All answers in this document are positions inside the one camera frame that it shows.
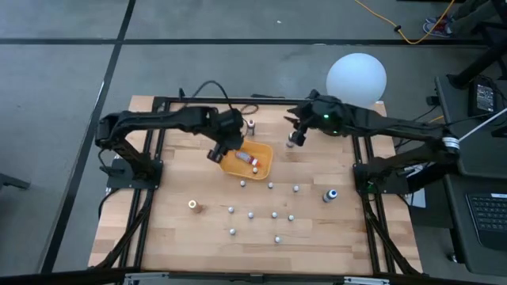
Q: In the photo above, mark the black stand leg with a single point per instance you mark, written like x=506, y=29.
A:
x=479, y=63

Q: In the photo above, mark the small dropper bottle pink label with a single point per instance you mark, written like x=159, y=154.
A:
x=277, y=239

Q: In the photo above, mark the black crossbar silver brackets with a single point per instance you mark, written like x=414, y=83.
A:
x=253, y=278

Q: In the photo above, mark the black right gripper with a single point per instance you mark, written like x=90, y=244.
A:
x=325, y=118

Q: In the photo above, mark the pink food colouring bottle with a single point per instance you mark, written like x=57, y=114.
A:
x=250, y=126

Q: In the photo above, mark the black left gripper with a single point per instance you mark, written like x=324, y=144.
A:
x=231, y=130

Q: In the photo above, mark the purple food colouring bottle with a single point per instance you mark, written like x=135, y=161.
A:
x=289, y=144

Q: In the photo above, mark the white globe lamp black base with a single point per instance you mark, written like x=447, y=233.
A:
x=356, y=77

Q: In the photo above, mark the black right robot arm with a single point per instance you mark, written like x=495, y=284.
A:
x=396, y=126

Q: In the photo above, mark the small dropper bottle green label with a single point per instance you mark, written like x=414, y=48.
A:
x=232, y=231

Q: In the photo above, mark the black laptop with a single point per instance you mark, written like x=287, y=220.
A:
x=489, y=217

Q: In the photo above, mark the black power adapter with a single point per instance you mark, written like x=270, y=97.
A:
x=484, y=98

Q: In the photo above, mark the black aluminium rig frame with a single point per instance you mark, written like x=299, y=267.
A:
x=174, y=100

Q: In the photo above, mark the blue food colouring bottle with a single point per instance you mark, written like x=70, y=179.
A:
x=330, y=195

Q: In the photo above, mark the grey furniture leg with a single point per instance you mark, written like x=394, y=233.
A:
x=12, y=181

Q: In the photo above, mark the yellow food colouring bottle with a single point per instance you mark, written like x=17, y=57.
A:
x=195, y=206

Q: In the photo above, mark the black side desk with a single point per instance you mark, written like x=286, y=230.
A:
x=455, y=221

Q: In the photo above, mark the white paper sheet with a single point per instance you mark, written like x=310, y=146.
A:
x=420, y=196

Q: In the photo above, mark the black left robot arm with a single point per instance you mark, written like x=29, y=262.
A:
x=158, y=118

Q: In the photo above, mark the white rod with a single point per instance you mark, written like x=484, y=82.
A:
x=483, y=126

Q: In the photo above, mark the yellow plastic basket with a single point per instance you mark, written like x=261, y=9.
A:
x=263, y=154

